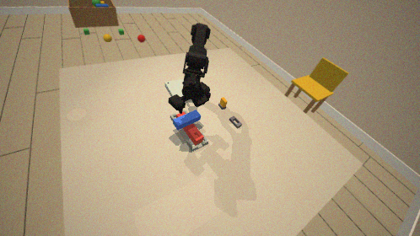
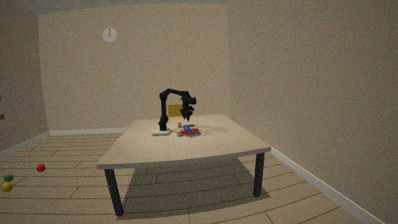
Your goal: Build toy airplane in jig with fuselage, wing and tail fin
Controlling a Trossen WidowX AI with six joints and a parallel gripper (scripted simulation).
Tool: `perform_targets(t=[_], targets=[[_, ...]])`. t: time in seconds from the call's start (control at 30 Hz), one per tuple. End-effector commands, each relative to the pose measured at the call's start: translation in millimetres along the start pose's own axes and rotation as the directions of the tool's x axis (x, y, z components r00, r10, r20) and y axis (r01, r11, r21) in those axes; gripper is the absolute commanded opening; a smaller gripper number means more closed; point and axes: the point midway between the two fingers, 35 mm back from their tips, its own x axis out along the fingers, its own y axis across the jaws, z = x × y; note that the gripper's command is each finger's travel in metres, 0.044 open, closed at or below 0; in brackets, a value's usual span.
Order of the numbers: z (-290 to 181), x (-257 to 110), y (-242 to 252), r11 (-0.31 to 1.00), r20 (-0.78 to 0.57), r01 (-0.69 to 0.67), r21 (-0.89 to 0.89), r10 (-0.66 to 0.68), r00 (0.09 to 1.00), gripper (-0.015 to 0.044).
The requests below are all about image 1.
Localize brown rectangular block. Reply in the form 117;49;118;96
220;98;228;107

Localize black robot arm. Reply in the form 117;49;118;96
182;24;211;107

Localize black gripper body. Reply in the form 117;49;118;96
169;82;210;110

